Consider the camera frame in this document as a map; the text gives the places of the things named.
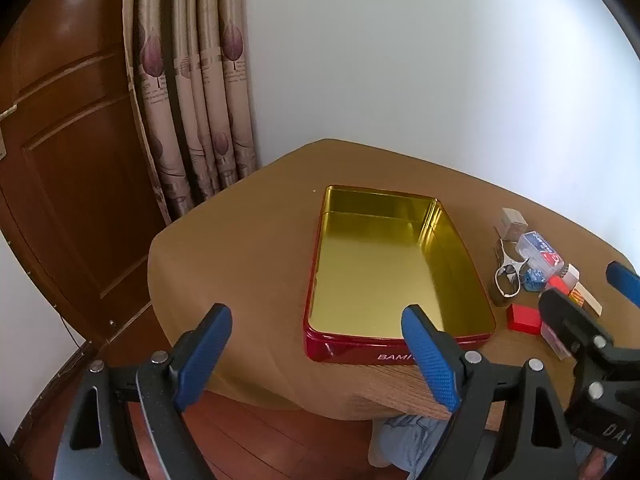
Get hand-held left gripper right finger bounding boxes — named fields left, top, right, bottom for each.
left=401, top=304, right=579, bottom=480

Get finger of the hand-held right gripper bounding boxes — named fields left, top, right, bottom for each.
left=606, top=261, right=640, bottom=307
left=539, top=287, right=617, bottom=367

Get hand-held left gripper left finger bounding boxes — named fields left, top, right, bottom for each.
left=52, top=303, right=233, bottom=480

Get gold orange block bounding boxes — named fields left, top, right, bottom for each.
left=570, top=282, right=604, bottom=317

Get clear pink plastic box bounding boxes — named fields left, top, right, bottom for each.
left=540, top=322, right=572, bottom=361

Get red rectangular block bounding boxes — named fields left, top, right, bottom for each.
left=506, top=304, right=544, bottom=334

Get blue bottle cap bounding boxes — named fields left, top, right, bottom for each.
left=520, top=267, right=549, bottom=294

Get clear plastic box blue red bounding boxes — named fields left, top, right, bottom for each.
left=515, top=231, right=565, bottom=281

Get silver metal clip tool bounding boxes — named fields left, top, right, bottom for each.
left=492, top=239, right=531, bottom=307

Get red tin box gold inside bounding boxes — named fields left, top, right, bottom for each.
left=303, top=184, right=497, bottom=363

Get small beige cardboard box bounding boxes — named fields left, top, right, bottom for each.
left=496, top=208, right=529, bottom=242

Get wooden table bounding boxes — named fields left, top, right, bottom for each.
left=350, top=364, right=506, bottom=434

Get person's leg blue jeans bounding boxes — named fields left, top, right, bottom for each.
left=368, top=412, right=617, bottom=480

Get brown tablecloth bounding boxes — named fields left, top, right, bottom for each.
left=148, top=138, right=640, bottom=422

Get brown wooden door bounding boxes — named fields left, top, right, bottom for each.
left=0, top=0, right=174, bottom=361

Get beige leaf print curtain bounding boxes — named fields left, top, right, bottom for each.
left=122, top=0, right=262, bottom=225

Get black cable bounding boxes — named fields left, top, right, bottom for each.
left=56, top=310, right=87, bottom=357

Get brass door handle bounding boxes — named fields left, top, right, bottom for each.
left=0, top=105, right=19, bottom=159

